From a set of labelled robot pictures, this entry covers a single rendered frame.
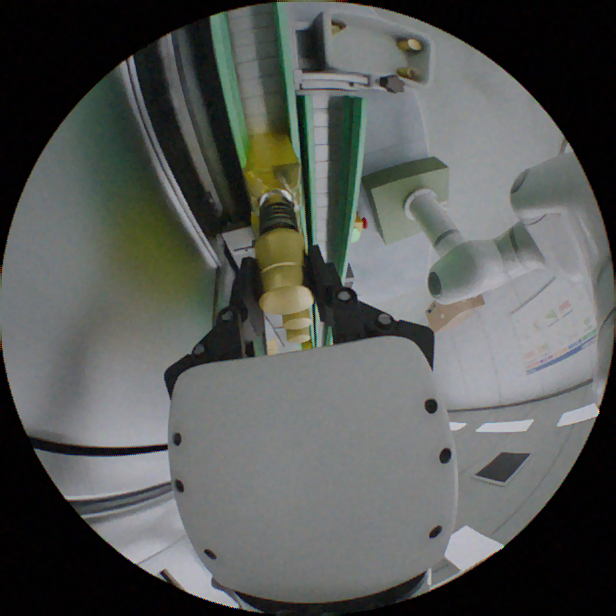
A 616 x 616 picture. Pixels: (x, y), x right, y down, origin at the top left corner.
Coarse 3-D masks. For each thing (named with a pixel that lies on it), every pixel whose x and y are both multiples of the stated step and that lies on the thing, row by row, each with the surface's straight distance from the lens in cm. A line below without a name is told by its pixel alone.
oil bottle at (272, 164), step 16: (256, 144) 29; (272, 144) 27; (288, 144) 26; (256, 160) 22; (272, 160) 21; (288, 160) 20; (256, 176) 19; (272, 176) 18; (288, 176) 18; (256, 192) 18; (288, 192) 18; (256, 208) 19
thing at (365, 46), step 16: (336, 16) 50; (352, 16) 50; (368, 16) 50; (352, 32) 54; (368, 32) 56; (384, 32) 57; (400, 32) 56; (416, 32) 54; (336, 48) 52; (352, 48) 53; (368, 48) 54; (384, 48) 56; (400, 48) 58; (432, 48) 55; (336, 64) 43; (352, 64) 52; (368, 64) 53; (384, 64) 55; (400, 64) 57; (416, 64) 56; (432, 64) 54; (416, 80) 55; (432, 80) 53
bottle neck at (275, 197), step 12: (276, 192) 17; (264, 204) 17; (276, 204) 16; (288, 204) 16; (264, 216) 15; (276, 216) 14; (288, 216) 15; (264, 228) 14; (276, 228) 17; (288, 228) 14
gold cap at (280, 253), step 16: (272, 240) 12; (288, 240) 12; (304, 240) 13; (256, 256) 13; (272, 256) 11; (288, 256) 11; (304, 256) 12; (256, 272) 12; (272, 272) 11; (288, 272) 10; (304, 272) 11; (272, 288) 10; (288, 288) 10; (304, 288) 10; (272, 304) 11; (288, 304) 12; (304, 304) 12
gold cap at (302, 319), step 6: (300, 312) 22; (306, 312) 23; (282, 318) 23; (288, 318) 22; (294, 318) 22; (300, 318) 22; (306, 318) 22; (288, 324) 23; (294, 324) 23; (300, 324) 23; (306, 324) 24
